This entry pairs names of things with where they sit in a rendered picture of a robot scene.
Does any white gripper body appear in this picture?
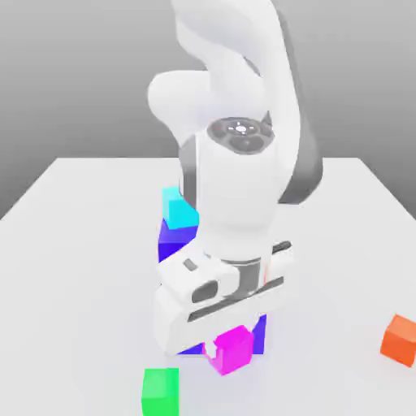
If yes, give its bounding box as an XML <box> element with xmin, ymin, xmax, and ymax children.
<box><xmin>153</xmin><ymin>275</ymin><xmax>294</xmax><ymax>358</ymax></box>

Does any small magenta cube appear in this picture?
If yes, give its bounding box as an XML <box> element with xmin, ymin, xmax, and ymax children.
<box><xmin>202</xmin><ymin>324</ymin><xmax>255</xmax><ymax>377</ymax></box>

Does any small cyan cube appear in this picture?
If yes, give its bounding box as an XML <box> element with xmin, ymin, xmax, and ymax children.
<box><xmin>162</xmin><ymin>186</ymin><xmax>200</xmax><ymax>231</ymax></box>

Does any large blue box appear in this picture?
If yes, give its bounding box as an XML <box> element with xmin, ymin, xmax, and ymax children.
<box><xmin>158</xmin><ymin>216</ymin><xmax>268</xmax><ymax>358</ymax></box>

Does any small orange cube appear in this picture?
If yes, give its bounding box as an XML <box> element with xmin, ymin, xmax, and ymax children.
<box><xmin>379</xmin><ymin>314</ymin><xmax>416</xmax><ymax>369</ymax></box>

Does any small green cube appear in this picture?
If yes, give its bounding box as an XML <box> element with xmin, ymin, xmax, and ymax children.
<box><xmin>141</xmin><ymin>367</ymin><xmax>180</xmax><ymax>416</ymax></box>

